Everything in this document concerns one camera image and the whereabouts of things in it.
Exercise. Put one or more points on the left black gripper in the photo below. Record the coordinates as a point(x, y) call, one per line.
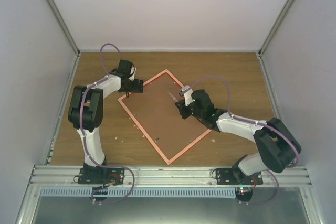
point(136, 89)

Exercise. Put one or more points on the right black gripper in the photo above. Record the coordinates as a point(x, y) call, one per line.
point(184, 114)

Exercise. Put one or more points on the red photo frame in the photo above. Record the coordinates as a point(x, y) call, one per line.
point(154, 113)

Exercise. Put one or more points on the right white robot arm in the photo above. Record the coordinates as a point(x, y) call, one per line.
point(277, 147)

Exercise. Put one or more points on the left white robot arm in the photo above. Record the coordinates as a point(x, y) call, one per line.
point(86, 107)

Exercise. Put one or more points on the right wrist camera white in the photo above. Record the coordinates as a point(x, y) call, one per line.
point(186, 93)

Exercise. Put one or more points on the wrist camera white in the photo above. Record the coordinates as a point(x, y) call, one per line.
point(186, 93)
point(134, 71)

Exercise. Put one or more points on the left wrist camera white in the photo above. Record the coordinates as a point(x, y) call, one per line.
point(134, 71)

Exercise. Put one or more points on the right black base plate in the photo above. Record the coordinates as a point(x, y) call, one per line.
point(230, 176)

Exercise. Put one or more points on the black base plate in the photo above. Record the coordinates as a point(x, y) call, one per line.
point(230, 176)
point(99, 175)

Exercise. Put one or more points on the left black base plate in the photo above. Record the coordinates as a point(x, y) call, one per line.
point(99, 175)

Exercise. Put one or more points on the grey slotted cable duct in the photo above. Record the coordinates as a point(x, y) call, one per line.
point(119, 192)

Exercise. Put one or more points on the aluminium front rail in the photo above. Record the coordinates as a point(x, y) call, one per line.
point(169, 176)

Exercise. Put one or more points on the left aluminium corner post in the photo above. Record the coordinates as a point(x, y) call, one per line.
point(52, 5)

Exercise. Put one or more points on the aluminium corner post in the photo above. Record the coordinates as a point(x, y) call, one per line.
point(52, 5)
point(282, 14)

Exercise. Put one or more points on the right aluminium corner post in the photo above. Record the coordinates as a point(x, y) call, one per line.
point(282, 14)

